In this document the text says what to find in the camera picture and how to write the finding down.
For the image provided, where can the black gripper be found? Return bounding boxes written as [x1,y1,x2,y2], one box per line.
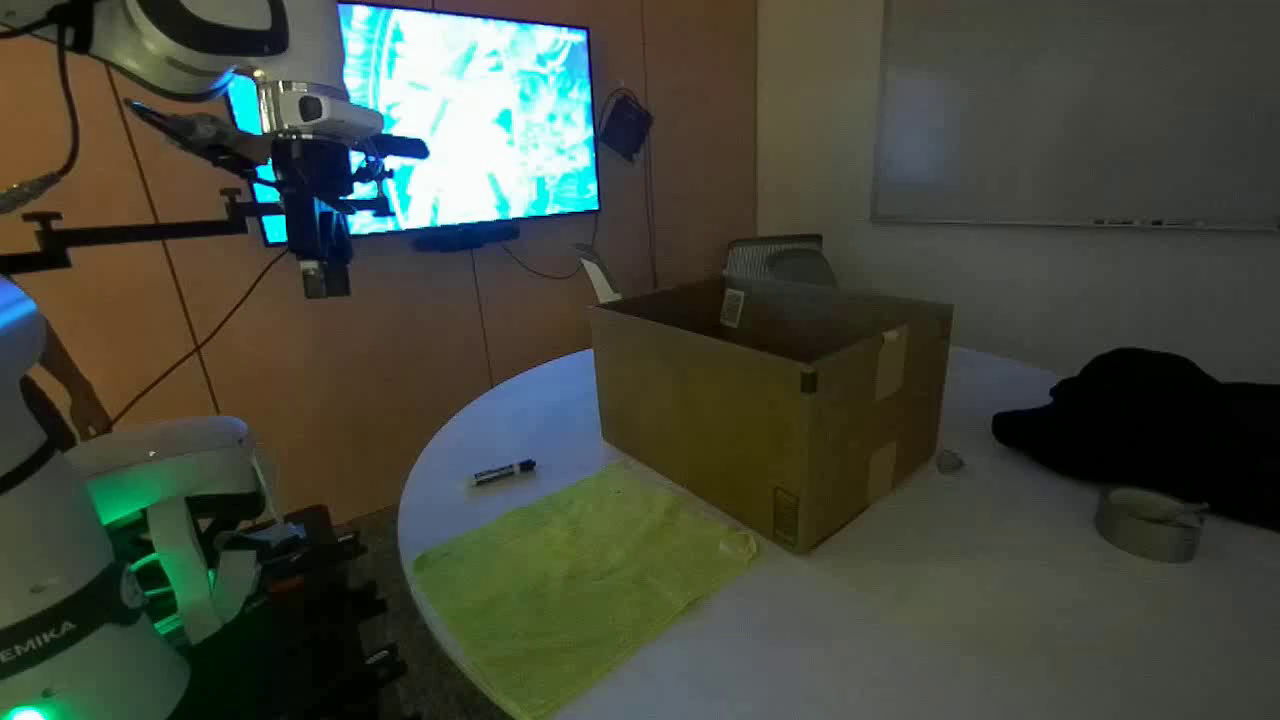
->
[273,136,359,301]

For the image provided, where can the black marker with white label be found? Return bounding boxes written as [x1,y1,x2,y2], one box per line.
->
[468,457,541,487]

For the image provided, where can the yellow-green towel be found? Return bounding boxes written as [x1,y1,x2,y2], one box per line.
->
[408,465,765,720]

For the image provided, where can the open cardboard box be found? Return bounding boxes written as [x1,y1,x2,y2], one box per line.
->
[588,273,955,558]

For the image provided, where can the black robot stand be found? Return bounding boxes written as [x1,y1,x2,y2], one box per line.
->
[173,502,413,720]

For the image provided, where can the black cloth bundle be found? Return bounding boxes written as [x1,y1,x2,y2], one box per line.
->
[988,345,1280,533]

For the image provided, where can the grey tape roll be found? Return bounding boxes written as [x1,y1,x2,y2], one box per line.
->
[1090,484,1210,565]

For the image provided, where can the thin black wall cable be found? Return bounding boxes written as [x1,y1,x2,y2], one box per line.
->
[113,250,291,430]

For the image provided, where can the black stereo camera bar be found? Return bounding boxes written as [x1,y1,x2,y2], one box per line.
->
[353,133,433,165]

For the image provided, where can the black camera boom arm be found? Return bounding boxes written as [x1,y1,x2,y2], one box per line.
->
[0,188,258,275]

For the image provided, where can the wall-mounted TV screen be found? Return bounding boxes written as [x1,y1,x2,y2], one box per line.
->
[221,0,607,252]

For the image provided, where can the black wall-mounted device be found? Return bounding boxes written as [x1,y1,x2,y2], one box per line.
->
[600,88,656,165]

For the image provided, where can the wall whiteboard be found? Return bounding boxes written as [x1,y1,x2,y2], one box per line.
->
[871,0,1280,236]

